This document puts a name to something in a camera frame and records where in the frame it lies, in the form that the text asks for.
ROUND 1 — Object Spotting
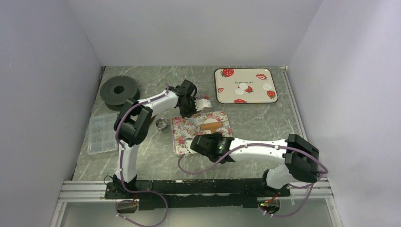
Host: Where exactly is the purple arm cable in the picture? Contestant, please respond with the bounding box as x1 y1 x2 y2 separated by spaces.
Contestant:
115 82 170 227
177 142 329 219

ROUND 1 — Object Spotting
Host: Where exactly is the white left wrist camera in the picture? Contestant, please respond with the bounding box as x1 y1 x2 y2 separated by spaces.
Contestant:
195 96 212 112

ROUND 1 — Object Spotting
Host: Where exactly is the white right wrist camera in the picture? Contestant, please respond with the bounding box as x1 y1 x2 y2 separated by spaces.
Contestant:
183 138 196 155

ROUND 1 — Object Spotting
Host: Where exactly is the round white wrapper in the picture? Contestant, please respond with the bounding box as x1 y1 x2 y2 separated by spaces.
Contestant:
238 83 248 90
235 88 244 96
262 83 273 91

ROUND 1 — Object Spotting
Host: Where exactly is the round white wrapper left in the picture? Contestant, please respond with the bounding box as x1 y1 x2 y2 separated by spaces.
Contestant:
235 88 244 96

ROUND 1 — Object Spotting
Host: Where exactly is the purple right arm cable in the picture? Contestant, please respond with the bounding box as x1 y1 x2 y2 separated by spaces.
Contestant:
177 142 329 219

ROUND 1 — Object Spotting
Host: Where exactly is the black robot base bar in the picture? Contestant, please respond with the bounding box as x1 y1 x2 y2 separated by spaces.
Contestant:
105 178 290 210

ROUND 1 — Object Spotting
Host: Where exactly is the wooden rolling pin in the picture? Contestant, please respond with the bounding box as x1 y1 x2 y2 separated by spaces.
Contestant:
200 122 222 133

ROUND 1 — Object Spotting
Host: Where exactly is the aluminium frame rail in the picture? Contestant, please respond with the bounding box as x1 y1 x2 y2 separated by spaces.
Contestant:
58 181 108 202

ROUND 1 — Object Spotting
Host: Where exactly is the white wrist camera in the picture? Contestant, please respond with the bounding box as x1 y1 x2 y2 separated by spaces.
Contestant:
195 96 212 112
183 138 196 155

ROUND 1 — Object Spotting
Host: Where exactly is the floral print tray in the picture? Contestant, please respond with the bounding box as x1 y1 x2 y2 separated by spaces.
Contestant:
171 111 233 156

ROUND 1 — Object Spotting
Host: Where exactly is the black filament spool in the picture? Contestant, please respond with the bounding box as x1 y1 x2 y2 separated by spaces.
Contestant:
100 76 140 111

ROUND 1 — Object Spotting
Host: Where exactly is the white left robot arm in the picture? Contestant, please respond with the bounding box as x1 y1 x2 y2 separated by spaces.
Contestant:
114 79 199 199

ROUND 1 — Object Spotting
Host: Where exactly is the strawberry print tray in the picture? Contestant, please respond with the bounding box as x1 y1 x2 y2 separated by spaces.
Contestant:
214 68 278 104

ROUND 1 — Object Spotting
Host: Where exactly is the clear plastic parts box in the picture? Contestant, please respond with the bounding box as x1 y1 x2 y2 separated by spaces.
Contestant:
87 113 118 155

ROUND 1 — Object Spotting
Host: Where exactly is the round white wrapper right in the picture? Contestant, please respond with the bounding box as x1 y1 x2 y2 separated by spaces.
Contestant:
262 83 273 91

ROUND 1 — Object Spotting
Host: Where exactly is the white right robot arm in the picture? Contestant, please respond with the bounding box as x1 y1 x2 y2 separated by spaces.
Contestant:
185 132 320 196

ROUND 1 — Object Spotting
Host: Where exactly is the round white wrapper middle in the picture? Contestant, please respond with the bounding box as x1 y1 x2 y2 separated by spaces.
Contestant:
238 83 248 90

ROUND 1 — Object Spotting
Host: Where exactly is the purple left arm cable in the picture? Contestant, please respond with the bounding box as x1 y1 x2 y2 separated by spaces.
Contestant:
115 82 170 227

